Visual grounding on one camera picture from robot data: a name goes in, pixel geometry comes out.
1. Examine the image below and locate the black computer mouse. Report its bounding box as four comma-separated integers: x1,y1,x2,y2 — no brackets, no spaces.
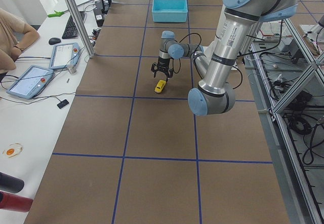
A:
48,37,61,45

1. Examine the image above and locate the yellow beetle toy car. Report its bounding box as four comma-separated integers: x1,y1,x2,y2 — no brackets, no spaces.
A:
154,80,167,93

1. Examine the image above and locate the black keyboard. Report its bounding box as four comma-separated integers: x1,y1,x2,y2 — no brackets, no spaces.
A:
61,15,78,40

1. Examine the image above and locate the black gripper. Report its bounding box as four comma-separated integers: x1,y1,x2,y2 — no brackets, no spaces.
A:
151,57,174,82

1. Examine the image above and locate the seated person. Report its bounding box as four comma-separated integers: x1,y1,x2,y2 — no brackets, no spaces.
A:
1,9,39,74

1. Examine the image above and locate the aluminium frame post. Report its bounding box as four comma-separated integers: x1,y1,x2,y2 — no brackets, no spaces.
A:
65,0,95,58

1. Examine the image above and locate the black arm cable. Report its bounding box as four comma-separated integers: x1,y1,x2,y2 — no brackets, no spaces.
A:
172,32,284,89

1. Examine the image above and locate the red bottle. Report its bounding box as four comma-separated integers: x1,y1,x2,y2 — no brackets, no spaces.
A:
1,192,33,212

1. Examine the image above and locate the teach pendant tablet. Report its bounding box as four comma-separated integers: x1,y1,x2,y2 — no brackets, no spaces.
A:
6,65,54,99
49,43,80,70

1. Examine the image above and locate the small metal cylinder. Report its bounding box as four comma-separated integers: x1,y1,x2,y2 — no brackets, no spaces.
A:
67,64,76,74

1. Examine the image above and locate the light blue plastic bin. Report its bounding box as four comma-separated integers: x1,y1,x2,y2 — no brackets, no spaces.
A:
152,0,188,23

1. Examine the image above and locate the far teach pendant tablet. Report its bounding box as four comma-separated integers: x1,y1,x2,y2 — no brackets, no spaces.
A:
49,43,80,70

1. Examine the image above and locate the fried egg toy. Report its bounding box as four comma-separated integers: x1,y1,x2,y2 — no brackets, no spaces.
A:
2,143,23,158

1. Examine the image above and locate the near teach pendant tablet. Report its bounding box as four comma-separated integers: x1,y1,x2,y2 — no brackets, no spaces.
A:
6,65,54,99

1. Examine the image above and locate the green plastic toy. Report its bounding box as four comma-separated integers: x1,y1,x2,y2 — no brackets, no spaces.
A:
48,11,64,18

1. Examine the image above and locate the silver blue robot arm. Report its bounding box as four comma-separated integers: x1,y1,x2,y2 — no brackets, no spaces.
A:
151,0,297,116

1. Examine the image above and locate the small black phone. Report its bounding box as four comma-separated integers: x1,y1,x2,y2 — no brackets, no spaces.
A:
57,99,69,109

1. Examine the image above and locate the black bottle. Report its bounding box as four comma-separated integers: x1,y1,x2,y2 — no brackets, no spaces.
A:
1,172,25,194

